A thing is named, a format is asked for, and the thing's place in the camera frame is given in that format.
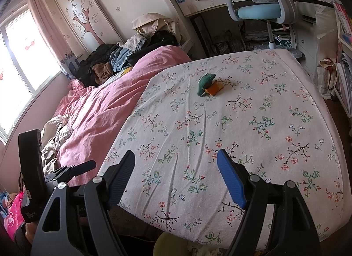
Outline pink curtain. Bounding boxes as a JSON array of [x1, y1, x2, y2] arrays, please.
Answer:
[[26, 0, 72, 62]]

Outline white cabinet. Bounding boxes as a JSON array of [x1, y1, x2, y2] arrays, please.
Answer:
[[291, 17, 320, 78]]

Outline window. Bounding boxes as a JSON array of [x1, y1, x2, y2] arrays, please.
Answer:
[[0, 9, 62, 144]]

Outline black panel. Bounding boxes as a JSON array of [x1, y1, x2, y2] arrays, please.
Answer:
[[192, 15, 215, 56]]

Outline wardrobe door with tree picture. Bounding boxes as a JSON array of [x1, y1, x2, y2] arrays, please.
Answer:
[[51, 0, 125, 53]]

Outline tote bag with red handles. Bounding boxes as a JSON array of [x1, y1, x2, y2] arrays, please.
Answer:
[[317, 58, 341, 100]]

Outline bed with floral sheet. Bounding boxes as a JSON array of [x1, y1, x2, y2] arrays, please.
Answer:
[[102, 50, 345, 251]]

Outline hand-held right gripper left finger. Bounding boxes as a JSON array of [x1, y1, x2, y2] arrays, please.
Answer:
[[30, 150, 136, 256]]

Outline crumpled cream blanket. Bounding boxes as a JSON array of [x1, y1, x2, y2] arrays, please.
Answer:
[[40, 114, 74, 172]]

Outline yellow trash bin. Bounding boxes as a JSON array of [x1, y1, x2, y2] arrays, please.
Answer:
[[155, 231, 193, 256]]

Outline cream fabric bag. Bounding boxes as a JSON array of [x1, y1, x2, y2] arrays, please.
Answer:
[[132, 13, 177, 36]]

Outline brown garment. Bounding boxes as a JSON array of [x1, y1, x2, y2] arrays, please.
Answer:
[[92, 64, 114, 84]]

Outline white cloth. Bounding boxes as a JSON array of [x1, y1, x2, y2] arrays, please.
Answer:
[[118, 35, 147, 52]]

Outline pink plastic bag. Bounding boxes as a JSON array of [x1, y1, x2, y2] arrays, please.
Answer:
[[5, 191, 27, 241]]

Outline blue denim clothes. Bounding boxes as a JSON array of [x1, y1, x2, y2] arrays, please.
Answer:
[[108, 48, 137, 71]]

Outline blue white bedside ornament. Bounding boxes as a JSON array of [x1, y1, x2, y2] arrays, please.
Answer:
[[62, 53, 81, 78]]

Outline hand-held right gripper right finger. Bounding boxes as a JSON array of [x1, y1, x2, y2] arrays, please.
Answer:
[[217, 149, 322, 256]]

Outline blue grey office chair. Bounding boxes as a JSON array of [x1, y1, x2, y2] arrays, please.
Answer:
[[209, 0, 306, 59]]

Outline pink duvet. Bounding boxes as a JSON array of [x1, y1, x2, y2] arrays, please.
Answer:
[[53, 46, 193, 188]]

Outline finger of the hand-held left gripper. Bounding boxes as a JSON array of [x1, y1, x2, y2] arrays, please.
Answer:
[[42, 160, 97, 184]]

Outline black garment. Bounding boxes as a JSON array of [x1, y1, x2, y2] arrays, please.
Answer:
[[143, 31, 180, 51]]

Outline white bookshelf with books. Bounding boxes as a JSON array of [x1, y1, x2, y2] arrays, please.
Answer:
[[331, 0, 352, 114]]

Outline black clothes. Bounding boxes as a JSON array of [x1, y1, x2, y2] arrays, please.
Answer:
[[78, 44, 119, 86]]

